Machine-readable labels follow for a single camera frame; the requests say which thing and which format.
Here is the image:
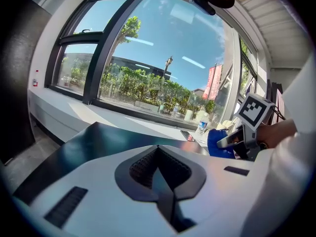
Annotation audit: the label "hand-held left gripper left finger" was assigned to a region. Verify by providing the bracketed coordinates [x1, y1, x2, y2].
[32, 145, 171, 237]

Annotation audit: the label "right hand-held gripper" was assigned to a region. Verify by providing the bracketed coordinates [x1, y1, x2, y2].
[216, 93, 276, 161]

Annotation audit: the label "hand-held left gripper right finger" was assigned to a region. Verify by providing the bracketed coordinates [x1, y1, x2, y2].
[158, 145, 269, 237]

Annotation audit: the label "blue cloth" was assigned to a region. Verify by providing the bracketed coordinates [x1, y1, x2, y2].
[206, 128, 236, 159]

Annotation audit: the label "person's right forearm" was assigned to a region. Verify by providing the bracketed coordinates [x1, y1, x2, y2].
[256, 118, 298, 150]

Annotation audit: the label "cream cloth bag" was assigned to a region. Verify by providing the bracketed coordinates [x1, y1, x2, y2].
[217, 117, 239, 133]

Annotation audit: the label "clear water bottle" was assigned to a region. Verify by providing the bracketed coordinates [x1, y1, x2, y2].
[196, 112, 209, 143]

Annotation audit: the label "black smartphone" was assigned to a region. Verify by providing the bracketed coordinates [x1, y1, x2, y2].
[180, 129, 197, 142]

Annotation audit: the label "red banner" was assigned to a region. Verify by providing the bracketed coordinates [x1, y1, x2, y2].
[202, 64, 223, 101]

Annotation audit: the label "leaning wooden boards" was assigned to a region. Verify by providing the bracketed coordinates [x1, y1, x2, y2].
[266, 79, 284, 123]

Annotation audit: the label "narrow side window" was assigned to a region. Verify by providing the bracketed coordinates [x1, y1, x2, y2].
[238, 37, 259, 98]

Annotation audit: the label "street lamp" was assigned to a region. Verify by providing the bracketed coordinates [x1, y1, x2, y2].
[162, 55, 173, 79]

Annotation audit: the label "grey window ledge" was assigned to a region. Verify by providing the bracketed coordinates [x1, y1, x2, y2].
[27, 87, 210, 148]

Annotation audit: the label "green hedge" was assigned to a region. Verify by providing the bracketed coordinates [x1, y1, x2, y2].
[61, 63, 218, 116]

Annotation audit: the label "large black framed window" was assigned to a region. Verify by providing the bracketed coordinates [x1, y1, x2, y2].
[44, 0, 237, 130]

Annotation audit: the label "green tree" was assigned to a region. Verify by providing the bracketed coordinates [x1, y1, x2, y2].
[108, 15, 142, 66]

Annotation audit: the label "tall black cabinet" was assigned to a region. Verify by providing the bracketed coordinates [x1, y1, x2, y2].
[0, 0, 51, 165]

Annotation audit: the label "black cable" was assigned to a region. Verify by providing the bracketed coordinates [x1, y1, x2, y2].
[271, 106, 286, 121]

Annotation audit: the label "black head camera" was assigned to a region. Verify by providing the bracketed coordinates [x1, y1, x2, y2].
[189, 0, 217, 16]

